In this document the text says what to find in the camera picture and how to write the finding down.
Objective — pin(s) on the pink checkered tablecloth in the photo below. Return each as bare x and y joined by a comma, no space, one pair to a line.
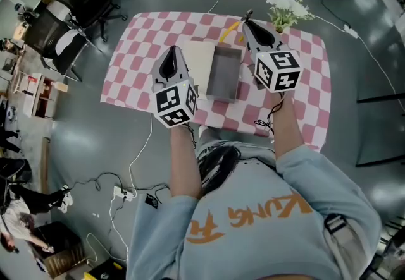
139,51

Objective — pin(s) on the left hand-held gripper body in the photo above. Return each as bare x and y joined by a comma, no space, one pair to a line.
174,103

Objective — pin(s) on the black mesh office chair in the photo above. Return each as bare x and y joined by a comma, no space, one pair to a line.
82,0

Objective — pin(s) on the person's white shoe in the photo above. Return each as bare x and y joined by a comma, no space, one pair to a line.
204,130

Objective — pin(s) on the person's blue jeans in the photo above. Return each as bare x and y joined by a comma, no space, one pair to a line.
215,143

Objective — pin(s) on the grey cardboard box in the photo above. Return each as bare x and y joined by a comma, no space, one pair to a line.
223,73

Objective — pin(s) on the light blue sweatshirt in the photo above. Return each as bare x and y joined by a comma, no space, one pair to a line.
269,241

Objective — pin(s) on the yellow black toolbox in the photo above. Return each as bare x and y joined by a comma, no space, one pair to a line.
104,272

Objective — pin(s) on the person's left forearm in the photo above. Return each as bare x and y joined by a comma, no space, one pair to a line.
185,165

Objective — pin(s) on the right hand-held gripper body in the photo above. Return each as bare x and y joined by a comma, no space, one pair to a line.
278,73

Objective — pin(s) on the person's right forearm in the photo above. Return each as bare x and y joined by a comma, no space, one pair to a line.
286,127

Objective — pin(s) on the small wooden shelf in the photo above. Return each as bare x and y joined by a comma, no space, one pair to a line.
39,95

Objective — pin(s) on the white box lid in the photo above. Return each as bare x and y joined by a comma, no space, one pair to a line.
199,64

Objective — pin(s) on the black frame table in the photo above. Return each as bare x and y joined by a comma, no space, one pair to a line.
379,127

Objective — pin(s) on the white flower bouquet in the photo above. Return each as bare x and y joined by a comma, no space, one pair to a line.
286,7

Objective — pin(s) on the white power strip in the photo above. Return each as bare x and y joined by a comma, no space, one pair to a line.
122,192
350,31

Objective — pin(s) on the wooden crate black top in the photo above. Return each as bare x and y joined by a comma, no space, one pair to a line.
60,247

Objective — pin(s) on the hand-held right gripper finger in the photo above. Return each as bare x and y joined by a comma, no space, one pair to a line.
247,40
273,35

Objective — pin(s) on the small black tag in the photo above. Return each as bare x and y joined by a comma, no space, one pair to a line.
151,200

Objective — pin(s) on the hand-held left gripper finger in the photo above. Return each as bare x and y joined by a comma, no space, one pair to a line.
183,65
157,71

